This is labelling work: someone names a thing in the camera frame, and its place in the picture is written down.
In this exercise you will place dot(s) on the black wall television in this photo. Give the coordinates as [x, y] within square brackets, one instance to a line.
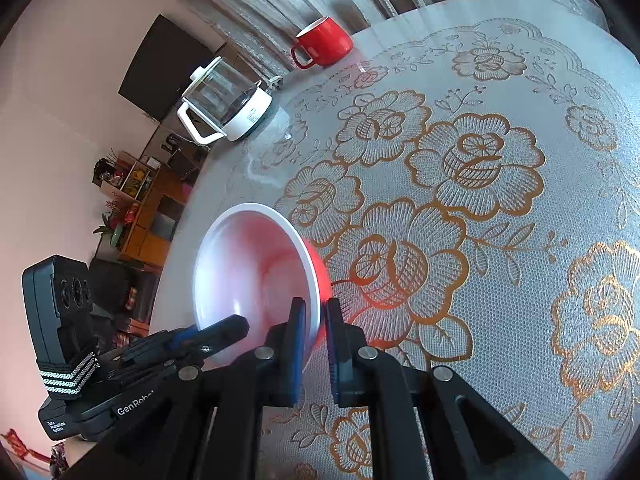
[155, 70]

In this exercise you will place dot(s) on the green potted plant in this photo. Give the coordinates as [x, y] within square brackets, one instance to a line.
[107, 225]

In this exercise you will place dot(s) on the lace floral tablecloth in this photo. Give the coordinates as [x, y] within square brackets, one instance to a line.
[500, 260]

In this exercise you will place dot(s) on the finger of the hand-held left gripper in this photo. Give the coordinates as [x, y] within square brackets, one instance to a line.
[225, 330]
[175, 337]

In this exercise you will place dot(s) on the red bowl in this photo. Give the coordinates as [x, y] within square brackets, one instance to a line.
[240, 270]

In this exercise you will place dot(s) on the red ornament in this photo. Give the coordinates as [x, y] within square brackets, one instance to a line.
[15, 444]

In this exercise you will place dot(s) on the white glass electric kettle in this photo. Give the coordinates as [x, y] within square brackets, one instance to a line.
[240, 110]

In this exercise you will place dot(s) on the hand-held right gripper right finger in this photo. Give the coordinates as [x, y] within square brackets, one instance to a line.
[334, 355]

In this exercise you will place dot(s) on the dark upholstered seat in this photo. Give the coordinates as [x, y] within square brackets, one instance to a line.
[120, 285]

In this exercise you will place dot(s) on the orange wooden desk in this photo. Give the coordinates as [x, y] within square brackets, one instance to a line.
[150, 245]

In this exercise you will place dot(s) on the red mug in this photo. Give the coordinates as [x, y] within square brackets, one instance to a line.
[325, 42]

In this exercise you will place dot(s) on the wooden shelf unit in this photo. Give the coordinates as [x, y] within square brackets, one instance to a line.
[135, 180]

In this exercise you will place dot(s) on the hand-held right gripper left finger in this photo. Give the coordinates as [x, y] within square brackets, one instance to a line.
[297, 350]

